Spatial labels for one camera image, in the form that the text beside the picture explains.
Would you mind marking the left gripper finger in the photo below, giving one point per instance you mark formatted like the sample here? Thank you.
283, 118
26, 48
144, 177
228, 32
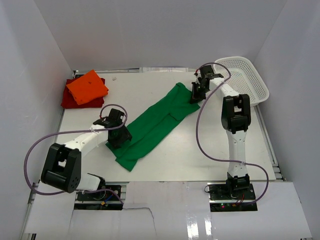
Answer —
114, 144
127, 136

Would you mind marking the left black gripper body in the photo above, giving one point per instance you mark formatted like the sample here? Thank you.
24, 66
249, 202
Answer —
119, 134

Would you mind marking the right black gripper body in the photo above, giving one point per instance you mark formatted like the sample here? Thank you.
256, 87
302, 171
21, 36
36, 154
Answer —
201, 90

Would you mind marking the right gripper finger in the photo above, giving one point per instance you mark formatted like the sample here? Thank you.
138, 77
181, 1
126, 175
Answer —
199, 97
194, 93

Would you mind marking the green t shirt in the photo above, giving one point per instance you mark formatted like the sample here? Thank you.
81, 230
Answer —
153, 125

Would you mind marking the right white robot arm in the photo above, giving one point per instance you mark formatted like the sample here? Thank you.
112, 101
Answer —
235, 119

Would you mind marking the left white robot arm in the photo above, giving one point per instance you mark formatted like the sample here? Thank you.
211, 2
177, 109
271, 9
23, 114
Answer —
63, 165

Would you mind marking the white perforated plastic basket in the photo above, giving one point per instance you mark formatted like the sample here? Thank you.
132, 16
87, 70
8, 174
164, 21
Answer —
245, 79

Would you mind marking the orange folded t shirt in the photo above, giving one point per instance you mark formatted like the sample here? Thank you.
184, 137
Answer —
87, 88

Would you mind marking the dark red folded t shirt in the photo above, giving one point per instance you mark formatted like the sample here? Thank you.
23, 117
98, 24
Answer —
68, 101

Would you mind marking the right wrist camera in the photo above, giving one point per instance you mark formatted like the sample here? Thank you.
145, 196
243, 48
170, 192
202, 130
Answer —
201, 72

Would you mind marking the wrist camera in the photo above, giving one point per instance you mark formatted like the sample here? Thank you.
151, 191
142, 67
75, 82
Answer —
118, 115
201, 72

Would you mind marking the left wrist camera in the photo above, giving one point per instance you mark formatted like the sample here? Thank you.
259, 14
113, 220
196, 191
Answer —
118, 115

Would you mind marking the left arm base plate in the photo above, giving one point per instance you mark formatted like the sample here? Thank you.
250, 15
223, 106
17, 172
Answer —
104, 200

